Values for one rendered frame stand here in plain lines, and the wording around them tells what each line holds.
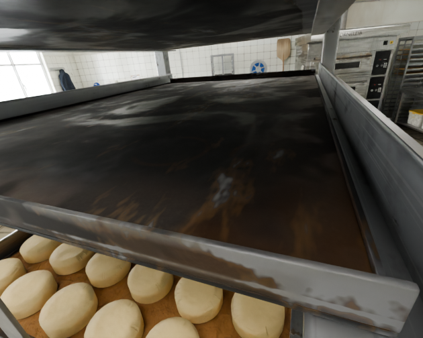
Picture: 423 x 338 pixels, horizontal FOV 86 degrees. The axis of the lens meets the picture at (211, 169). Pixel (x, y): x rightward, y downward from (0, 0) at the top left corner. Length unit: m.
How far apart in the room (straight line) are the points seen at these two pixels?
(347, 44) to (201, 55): 3.00
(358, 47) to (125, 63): 5.02
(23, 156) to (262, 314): 0.24
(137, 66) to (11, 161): 6.21
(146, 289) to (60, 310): 0.08
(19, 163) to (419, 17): 7.01
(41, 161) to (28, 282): 0.20
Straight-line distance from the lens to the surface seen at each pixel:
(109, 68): 6.71
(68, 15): 0.21
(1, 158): 0.22
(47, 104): 0.46
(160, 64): 0.75
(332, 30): 0.64
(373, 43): 5.49
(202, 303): 0.26
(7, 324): 0.23
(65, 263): 0.35
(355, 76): 5.42
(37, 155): 0.21
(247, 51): 5.92
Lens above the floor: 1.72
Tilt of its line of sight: 26 degrees down
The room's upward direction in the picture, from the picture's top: 5 degrees counter-clockwise
